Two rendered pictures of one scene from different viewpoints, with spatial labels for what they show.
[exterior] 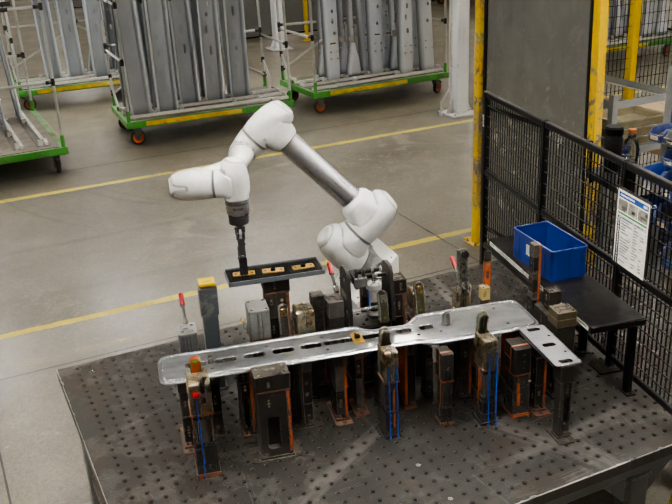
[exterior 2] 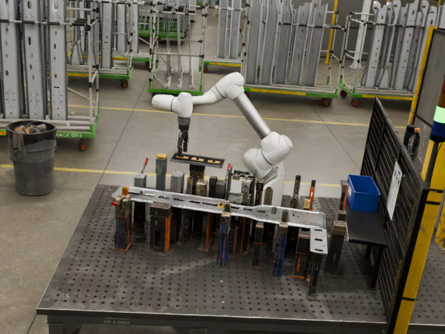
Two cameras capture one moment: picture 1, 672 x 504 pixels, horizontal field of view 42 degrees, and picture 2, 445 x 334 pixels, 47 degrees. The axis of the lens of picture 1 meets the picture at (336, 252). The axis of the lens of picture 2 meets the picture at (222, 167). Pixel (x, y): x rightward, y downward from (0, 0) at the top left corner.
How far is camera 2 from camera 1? 111 cm
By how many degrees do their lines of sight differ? 19
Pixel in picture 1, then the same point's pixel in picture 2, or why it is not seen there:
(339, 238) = (253, 156)
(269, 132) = (227, 88)
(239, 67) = (312, 69)
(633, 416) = (363, 300)
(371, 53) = (396, 78)
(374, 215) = (275, 148)
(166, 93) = (266, 75)
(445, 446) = (244, 278)
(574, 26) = not seen: outside the picture
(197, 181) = (164, 101)
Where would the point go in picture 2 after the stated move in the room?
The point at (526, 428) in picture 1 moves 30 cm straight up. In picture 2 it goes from (296, 285) to (303, 241)
